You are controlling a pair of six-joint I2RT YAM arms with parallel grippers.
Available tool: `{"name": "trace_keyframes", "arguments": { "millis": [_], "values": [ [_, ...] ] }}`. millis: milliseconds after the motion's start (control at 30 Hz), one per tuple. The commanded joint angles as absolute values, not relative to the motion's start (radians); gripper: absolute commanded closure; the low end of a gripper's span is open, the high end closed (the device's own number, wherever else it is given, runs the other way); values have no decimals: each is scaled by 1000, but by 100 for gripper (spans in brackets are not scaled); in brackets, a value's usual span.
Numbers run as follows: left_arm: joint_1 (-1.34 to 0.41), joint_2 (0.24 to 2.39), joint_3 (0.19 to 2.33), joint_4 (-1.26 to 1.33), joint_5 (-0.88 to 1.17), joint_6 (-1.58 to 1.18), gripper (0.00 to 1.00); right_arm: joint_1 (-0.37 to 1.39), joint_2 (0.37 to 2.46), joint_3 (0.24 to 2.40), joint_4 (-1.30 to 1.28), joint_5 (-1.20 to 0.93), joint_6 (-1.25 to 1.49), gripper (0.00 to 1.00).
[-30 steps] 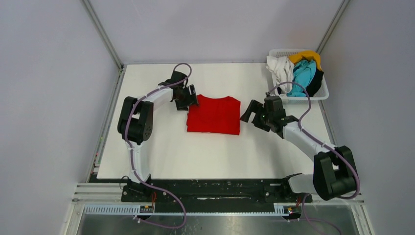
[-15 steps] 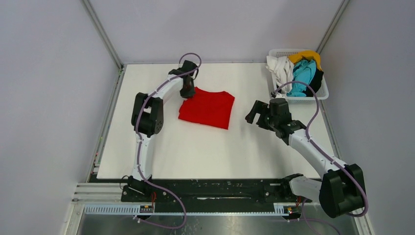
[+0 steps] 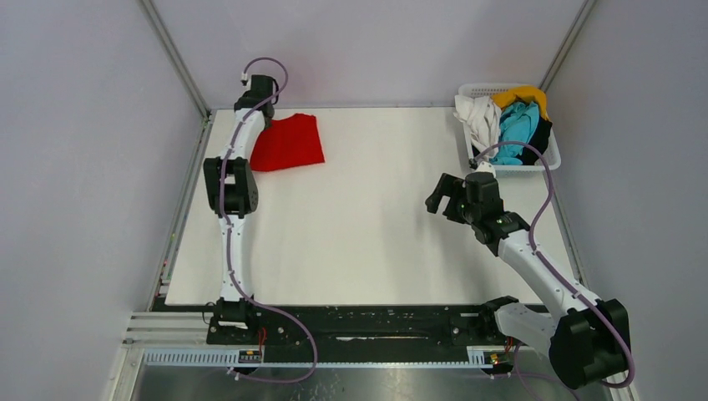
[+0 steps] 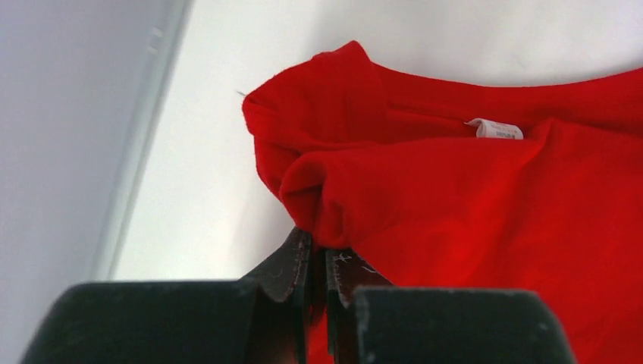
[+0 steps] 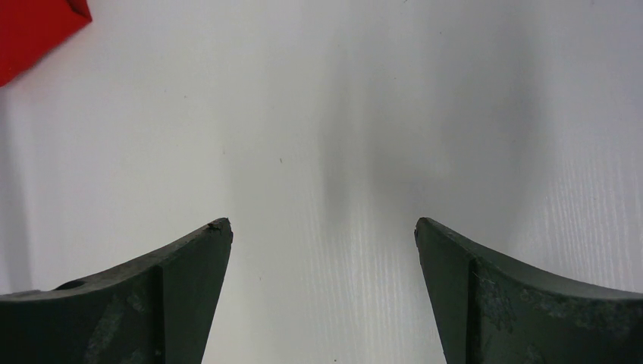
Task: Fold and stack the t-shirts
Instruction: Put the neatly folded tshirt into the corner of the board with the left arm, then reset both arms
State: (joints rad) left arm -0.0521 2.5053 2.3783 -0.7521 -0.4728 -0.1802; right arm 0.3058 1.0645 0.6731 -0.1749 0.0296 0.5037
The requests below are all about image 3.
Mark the red t-shirt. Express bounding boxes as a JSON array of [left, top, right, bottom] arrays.
[[250, 113, 326, 172]]

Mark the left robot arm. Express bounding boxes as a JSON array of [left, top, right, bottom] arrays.
[[203, 74, 280, 343]]

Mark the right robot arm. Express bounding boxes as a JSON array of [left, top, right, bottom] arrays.
[[425, 171, 635, 389]]

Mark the black t-shirt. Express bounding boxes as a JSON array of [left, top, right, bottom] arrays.
[[518, 118, 553, 165]]

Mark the white t-shirt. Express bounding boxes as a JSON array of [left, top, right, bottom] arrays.
[[453, 94, 502, 157]]

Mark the teal t-shirt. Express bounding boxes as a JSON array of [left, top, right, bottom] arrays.
[[491, 101, 540, 165]]

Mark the yellow t-shirt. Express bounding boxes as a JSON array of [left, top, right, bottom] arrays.
[[491, 85, 551, 121]]

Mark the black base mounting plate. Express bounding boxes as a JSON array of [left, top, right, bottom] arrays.
[[156, 302, 508, 366]]

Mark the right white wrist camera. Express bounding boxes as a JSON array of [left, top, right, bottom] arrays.
[[470, 160, 497, 177]]

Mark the aluminium frame rail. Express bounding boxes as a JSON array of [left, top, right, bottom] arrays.
[[123, 306, 510, 370]]

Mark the purple cable under base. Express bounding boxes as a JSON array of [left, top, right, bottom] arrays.
[[230, 301, 319, 385]]

